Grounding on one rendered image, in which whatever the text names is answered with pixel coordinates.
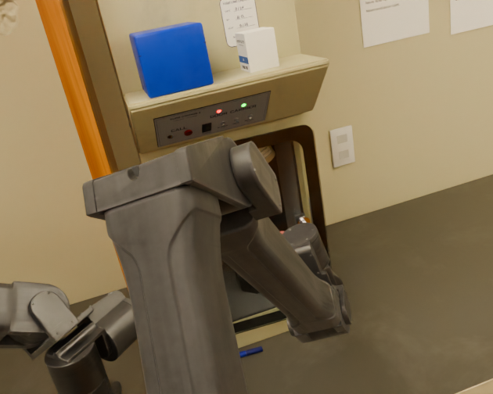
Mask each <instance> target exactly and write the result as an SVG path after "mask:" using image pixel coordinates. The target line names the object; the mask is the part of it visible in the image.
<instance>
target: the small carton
mask: <svg viewBox="0 0 493 394"><path fill-rule="evenodd" d="M235 36H236V44H237V49H238V54H239V62H240V66H241V70H244V71H246V72H249V73H253V72H257V71H260V70H266V69H270V68H273V67H277V66H279V57H278V52H277V46H276V40H275V31H274V27H259V28H255V29H252V30H245V31H241V32H237V33H235Z"/></svg>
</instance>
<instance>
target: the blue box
mask: <svg viewBox="0 0 493 394"><path fill-rule="evenodd" d="M129 38H130V42H131V47H132V51H133V54H134V57H135V62H136V66H137V69H138V72H139V78H140V81H141V84H142V89H143V90H144V92H145V93H146V94H147V95H148V96H149V97H150V98H151V99H152V98H156V97H160V96H163V95H169V94H173V93H176V92H180V91H186V90H190V89H194V88H199V87H203V86H207V85H210V84H213V83H214V80H213V76H212V72H211V65H210V60H209V56H208V52H207V45H206V41H205V37H204V32H203V25H202V23H195V22H185V23H178V24H174V25H170V26H166V27H158V28H155V29H151V30H144V31H139V32H135V33H131V34H129Z"/></svg>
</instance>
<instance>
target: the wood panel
mask: <svg viewBox="0 0 493 394"><path fill-rule="evenodd" d="M35 1H36V4H37V7H38V11H39V14H40V17H41V21H42V23H43V26H44V29H45V33H46V36H47V38H48V41H49V45H50V49H51V51H52V55H53V58H54V60H55V63H56V68H57V70H58V73H59V77H60V80H61V82H62V85H63V90H64V92H65V95H66V97H67V101H68V104H69V107H70V111H71V114H72V117H73V119H74V123H75V127H76V129H77V133H78V136H79V138H80V141H81V146H82V148H83V151H84V154H85V158H86V160H87V163H88V168H89V170H90V173H91V176H92V180H93V179H96V178H98V177H103V176H106V175H108V174H112V173H115V172H118V171H119V170H118V168H117V163H116V160H115V157H114V154H113V150H112V147H111V144H110V139H109V136H108V134H107V130H106V126H105V123H104V120H103V115H102V113H101V109H100V107H99V102H98V99H97V96H96V93H95V89H94V86H93V83H92V79H91V75H90V73H89V70H88V65H87V63H86V59H85V54H84V52H83V49H82V46H81V41H80V38H79V36H78V32H77V28H76V25H75V22H74V18H73V15H72V12H71V9H70V4H69V2H68V0H35Z"/></svg>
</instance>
